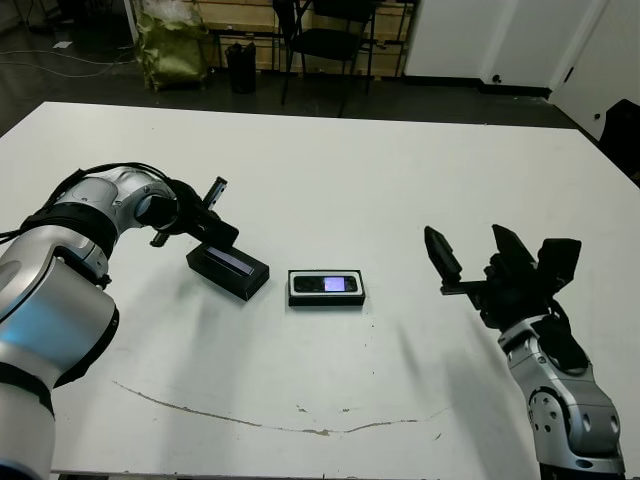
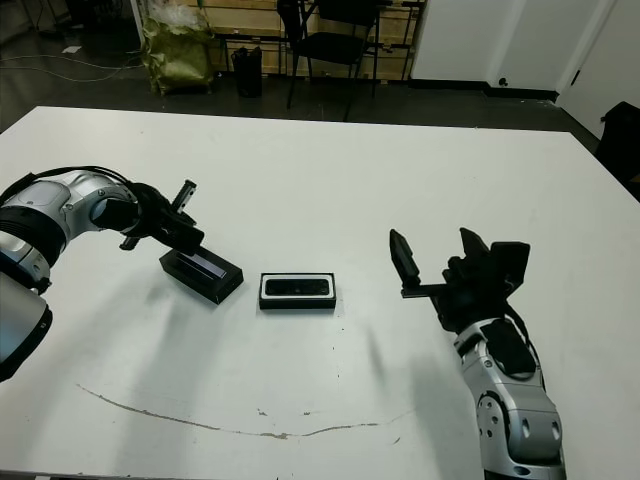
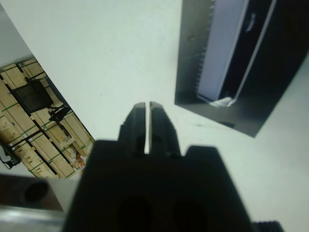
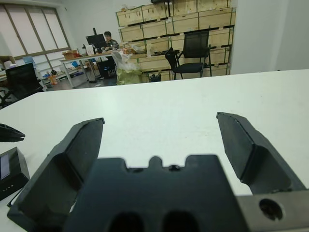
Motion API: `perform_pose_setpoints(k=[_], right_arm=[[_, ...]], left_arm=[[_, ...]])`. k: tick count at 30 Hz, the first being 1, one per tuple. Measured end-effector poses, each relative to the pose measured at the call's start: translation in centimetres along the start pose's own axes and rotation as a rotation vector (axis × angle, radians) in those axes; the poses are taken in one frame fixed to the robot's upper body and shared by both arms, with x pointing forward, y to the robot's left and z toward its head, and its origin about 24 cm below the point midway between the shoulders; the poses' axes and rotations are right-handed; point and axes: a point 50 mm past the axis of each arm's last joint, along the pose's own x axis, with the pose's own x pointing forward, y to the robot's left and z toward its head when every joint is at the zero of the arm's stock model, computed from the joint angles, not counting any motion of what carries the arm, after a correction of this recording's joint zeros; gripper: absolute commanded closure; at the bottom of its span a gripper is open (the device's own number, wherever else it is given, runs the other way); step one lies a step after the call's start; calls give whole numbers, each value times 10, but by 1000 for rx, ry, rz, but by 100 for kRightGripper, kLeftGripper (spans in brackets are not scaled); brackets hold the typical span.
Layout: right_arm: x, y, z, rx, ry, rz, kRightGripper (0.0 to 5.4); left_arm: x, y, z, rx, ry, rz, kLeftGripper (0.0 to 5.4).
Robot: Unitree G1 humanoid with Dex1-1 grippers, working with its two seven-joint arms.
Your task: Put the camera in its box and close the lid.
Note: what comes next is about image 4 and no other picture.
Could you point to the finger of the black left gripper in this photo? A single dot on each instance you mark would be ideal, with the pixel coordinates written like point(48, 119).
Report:
point(9, 131)
point(12, 139)

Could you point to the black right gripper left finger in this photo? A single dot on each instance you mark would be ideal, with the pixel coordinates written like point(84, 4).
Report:
point(60, 169)

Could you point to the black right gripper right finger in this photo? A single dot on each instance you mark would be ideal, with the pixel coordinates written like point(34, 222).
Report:
point(256, 159)

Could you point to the black box lid blue print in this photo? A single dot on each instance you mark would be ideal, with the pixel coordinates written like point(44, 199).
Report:
point(14, 178)

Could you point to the brown cardboard box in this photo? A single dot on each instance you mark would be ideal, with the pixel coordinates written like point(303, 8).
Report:
point(70, 54)

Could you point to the red and white box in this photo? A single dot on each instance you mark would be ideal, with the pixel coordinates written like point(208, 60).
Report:
point(89, 50)

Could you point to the black swivel office chair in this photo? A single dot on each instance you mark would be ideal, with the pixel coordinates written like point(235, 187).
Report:
point(21, 79)

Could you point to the orange toy figure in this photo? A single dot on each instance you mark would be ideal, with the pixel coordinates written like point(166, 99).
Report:
point(53, 78)

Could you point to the white office desk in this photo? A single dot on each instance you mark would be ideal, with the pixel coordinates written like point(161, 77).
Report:
point(79, 58)

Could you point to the large frosted window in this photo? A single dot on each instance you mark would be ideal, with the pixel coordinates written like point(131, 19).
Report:
point(36, 29)

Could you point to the black computer tower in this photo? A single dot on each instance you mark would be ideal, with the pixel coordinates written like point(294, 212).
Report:
point(107, 70)

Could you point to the yellow-green sack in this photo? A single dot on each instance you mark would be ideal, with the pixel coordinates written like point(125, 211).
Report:
point(128, 76)

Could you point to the black computer monitor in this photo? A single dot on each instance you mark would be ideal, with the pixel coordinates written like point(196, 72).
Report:
point(96, 41)

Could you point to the clear plastic bag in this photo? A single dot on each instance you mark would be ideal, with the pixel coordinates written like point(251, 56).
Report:
point(123, 59)

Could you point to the black waste bin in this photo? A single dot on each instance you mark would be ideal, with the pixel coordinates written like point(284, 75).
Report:
point(154, 77)

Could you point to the black mesh chair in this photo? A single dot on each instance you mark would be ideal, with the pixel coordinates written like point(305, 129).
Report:
point(195, 43)

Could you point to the seated person dark hair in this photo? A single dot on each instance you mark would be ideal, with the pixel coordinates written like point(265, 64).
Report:
point(109, 39)

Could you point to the stacked wooden crates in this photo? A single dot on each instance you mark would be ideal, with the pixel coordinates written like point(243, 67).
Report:
point(154, 29)

